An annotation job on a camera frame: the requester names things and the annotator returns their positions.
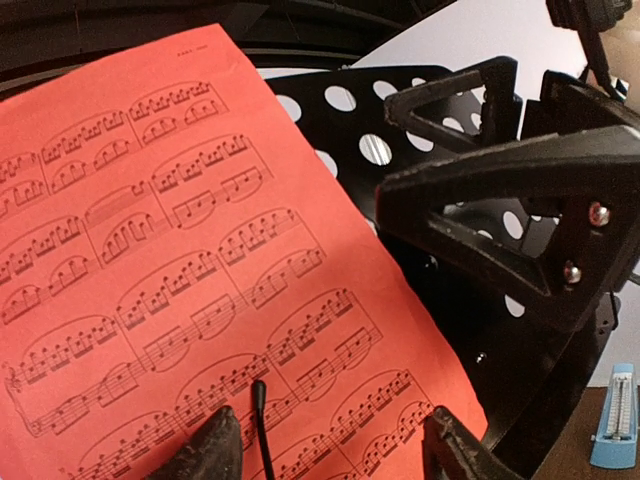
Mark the red sheet music paper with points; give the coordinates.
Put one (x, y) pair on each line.
(168, 236)

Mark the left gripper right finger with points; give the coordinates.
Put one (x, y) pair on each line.
(451, 451)

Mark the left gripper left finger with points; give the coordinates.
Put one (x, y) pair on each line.
(214, 451)

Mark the blue metronome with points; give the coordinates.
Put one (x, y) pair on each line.
(616, 439)

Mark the black music stand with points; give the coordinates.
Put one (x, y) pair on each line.
(528, 377)

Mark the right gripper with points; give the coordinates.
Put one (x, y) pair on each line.
(551, 223)

